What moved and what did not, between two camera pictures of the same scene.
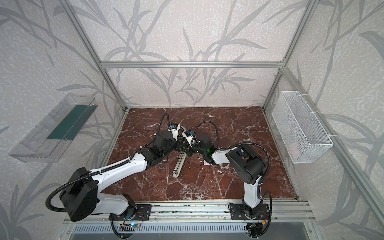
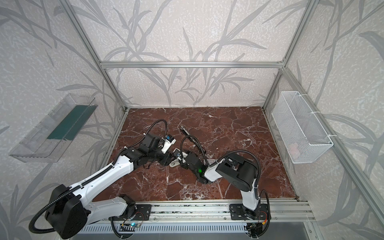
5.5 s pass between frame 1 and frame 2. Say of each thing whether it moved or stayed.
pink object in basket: stayed
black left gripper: moved
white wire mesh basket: stayed
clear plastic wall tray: stayed
